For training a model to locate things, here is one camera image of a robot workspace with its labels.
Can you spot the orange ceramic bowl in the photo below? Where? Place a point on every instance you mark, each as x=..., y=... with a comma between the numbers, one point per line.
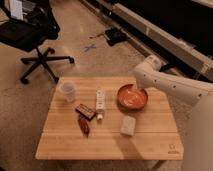
x=130, y=98

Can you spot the white tube bottle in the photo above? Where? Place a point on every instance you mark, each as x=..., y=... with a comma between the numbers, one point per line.
x=100, y=104

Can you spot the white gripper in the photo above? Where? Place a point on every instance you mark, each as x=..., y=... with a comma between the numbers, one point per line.
x=137, y=88

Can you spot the black bag on floor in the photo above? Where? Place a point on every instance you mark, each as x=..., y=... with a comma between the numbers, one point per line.
x=115, y=36

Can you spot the black office chair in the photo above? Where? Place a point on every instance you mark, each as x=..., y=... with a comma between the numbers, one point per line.
x=29, y=34

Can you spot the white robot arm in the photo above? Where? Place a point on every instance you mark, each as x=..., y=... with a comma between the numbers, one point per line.
x=198, y=145

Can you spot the long white rail frame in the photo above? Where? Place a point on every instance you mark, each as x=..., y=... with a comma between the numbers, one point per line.
x=198, y=61

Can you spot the dark rectangular box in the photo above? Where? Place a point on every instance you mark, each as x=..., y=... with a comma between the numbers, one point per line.
x=85, y=111

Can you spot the beige sponge block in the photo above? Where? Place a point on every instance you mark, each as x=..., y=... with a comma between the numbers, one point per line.
x=128, y=125

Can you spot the translucent plastic cup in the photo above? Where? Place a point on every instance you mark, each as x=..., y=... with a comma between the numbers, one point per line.
x=68, y=90

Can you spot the red snack packet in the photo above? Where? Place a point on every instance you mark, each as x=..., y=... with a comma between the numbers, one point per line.
x=83, y=126

